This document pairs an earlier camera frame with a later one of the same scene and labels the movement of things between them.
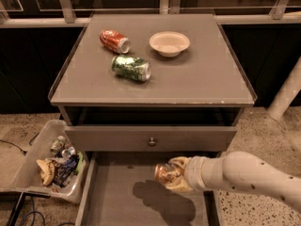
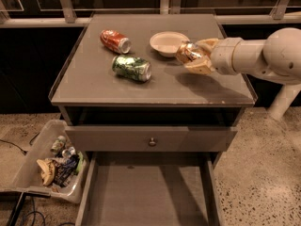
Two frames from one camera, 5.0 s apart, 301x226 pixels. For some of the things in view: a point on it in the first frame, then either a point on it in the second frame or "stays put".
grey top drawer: (150, 138) stays put
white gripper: (194, 173) → (224, 56)
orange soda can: (160, 172) → (188, 53)
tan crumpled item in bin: (48, 170) stays put
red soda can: (115, 40) stays put
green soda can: (132, 68) stays put
